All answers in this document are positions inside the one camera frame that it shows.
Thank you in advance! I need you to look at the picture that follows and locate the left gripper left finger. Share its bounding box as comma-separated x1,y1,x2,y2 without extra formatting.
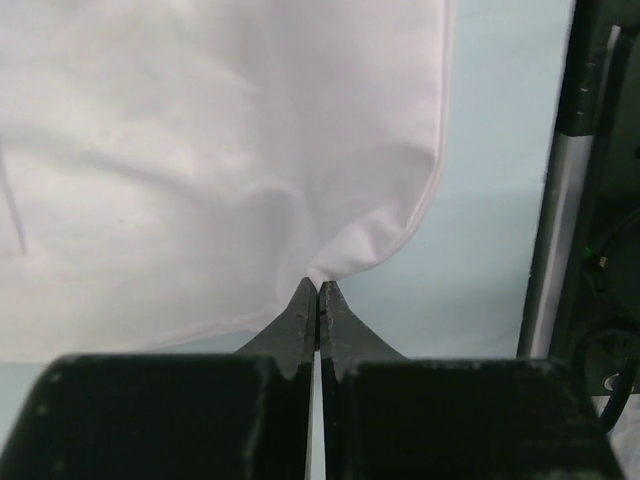
1,280,318,479

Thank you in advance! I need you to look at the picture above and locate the white long sleeve shirt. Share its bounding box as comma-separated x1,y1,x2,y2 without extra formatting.
1,1,456,362

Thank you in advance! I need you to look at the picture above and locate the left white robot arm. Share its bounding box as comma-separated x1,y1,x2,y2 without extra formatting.
1,1,639,479

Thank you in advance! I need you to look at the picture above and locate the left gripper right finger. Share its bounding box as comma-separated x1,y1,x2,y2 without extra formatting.
317,282,623,479

